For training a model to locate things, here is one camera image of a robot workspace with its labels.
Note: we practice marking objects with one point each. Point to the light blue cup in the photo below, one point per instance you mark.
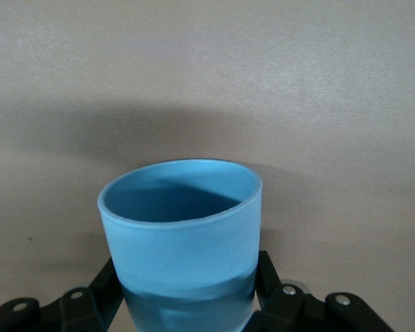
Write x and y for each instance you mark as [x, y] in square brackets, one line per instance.
[180, 249]

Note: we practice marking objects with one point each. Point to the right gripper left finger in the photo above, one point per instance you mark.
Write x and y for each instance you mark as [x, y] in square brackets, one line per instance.
[72, 311]

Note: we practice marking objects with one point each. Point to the brown table mat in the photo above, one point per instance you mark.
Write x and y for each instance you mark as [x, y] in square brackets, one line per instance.
[207, 69]

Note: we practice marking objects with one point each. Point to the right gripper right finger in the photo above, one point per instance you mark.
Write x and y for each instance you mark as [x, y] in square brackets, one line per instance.
[290, 311]

